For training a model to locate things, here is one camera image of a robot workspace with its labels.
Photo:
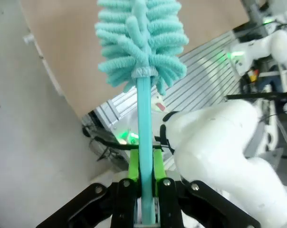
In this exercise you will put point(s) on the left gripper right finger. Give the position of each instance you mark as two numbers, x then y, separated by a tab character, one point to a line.
172	209

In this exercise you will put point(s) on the thin black metal rod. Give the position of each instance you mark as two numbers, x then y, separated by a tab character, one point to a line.
260	96

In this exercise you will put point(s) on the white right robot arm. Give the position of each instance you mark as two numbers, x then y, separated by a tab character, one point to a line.
276	45

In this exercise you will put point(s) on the red yellow emergency stop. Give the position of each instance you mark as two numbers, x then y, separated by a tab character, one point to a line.
252	75

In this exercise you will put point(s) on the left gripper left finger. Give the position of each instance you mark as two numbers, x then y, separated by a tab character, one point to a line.
119	206

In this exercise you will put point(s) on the white red warning sticker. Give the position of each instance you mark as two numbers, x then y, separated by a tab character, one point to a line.
159	104

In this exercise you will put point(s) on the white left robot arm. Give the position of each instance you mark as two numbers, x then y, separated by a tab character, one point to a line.
217	142

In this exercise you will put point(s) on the white table edge knob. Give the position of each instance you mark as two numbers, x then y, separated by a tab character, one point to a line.
28	39

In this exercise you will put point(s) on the ribbed aluminium mounting platform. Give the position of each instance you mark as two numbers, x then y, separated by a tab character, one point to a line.
205	71

